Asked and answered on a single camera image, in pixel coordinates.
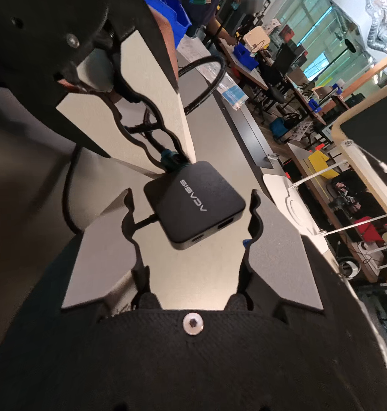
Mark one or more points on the black computer monitor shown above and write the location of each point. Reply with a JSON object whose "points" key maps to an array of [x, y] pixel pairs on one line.
{"points": [[283, 59]]}

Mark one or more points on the black round floor lamp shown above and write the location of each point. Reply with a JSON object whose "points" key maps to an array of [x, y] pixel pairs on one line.
{"points": [[349, 45]]}

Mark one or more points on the large blue plastic bin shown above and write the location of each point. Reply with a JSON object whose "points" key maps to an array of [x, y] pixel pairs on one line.
{"points": [[167, 12]]}

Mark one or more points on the red plastic bin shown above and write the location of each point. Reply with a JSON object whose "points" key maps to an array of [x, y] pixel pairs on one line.
{"points": [[370, 231]]}

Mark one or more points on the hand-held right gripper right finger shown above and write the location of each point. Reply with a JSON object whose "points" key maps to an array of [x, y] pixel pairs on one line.
{"points": [[283, 263]]}

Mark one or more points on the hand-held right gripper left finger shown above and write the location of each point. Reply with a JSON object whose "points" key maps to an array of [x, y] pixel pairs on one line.
{"points": [[100, 263]]}

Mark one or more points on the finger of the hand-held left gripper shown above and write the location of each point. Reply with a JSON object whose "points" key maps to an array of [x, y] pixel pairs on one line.
{"points": [[158, 83], [90, 122]]}

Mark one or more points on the person's left hand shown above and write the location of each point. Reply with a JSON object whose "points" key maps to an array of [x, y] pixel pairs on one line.
{"points": [[166, 32]]}

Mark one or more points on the black usb hub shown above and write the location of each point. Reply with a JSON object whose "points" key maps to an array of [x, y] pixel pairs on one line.
{"points": [[193, 205]]}

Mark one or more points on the white stand clear legs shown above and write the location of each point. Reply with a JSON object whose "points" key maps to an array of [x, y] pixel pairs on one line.
{"points": [[296, 208]]}

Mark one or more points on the small blue plastic bin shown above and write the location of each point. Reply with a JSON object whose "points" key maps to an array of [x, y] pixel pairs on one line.
{"points": [[245, 54]]}

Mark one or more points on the yellow box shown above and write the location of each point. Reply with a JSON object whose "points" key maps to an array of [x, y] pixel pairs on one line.
{"points": [[320, 163]]}

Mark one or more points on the blue trash bin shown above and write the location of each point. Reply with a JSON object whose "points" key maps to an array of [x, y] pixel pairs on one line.
{"points": [[278, 127]]}

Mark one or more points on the silver ventilation duct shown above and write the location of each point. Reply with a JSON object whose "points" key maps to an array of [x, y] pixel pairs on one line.
{"points": [[383, 25]]}

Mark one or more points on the small silver clip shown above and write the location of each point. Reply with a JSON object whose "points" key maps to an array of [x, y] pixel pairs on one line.
{"points": [[272, 156]]}

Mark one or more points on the clear plastic bag blue label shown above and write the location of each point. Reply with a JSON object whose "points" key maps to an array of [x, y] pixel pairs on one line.
{"points": [[232, 93]]}

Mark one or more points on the black office chair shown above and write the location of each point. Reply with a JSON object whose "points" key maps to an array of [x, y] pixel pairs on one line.
{"points": [[270, 86]]}

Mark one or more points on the background work table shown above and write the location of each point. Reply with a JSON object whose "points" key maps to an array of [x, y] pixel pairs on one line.
{"points": [[309, 179]]}

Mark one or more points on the dark grey desk panel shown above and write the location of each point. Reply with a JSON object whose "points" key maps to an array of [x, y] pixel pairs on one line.
{"points": [[245, 135]]}

